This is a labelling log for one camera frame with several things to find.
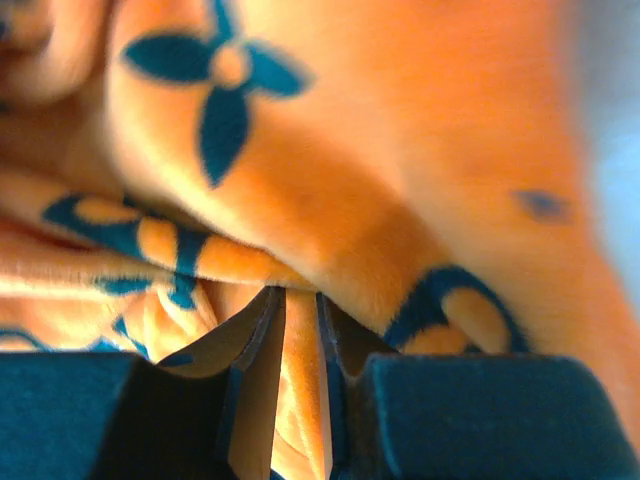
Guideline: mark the orange black-patterned plush pillowcase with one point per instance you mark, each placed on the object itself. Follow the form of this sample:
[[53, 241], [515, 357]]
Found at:
[[415, 161]]

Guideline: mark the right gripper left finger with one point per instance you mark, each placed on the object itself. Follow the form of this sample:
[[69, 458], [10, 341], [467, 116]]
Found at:
[[205, 412]]

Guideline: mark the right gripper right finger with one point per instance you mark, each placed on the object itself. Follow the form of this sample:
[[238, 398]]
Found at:
[[515, 416]]

